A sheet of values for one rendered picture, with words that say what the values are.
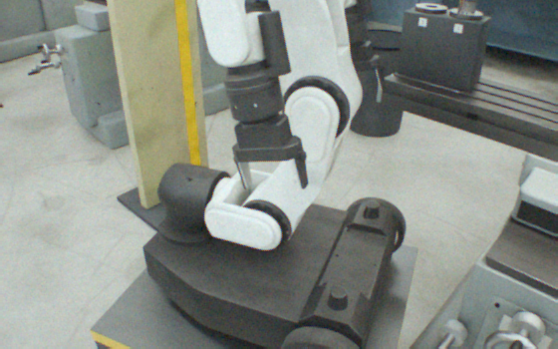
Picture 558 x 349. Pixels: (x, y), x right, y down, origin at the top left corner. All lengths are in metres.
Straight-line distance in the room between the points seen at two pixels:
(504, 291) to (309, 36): 0.67
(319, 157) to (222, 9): 0.39
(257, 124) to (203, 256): 0.58
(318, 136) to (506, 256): 0.48
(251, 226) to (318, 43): 0.47
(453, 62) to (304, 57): 0.54
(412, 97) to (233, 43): 0.76
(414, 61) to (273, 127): 0.72
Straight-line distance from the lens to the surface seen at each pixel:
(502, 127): 1.24
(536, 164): 1.23
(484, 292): 1.09
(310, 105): 0.88
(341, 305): 1.02
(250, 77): 0.69
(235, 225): 1.12
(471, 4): 1.32
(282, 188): 1.05
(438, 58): 1.33
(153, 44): 2.10
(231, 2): 0.66
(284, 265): 1.18
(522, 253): 1.09
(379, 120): 3.03
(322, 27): 0.88
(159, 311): 1.34
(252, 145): 0.74
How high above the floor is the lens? 1.38
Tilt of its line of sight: 30 degrees down
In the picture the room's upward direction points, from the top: straight up
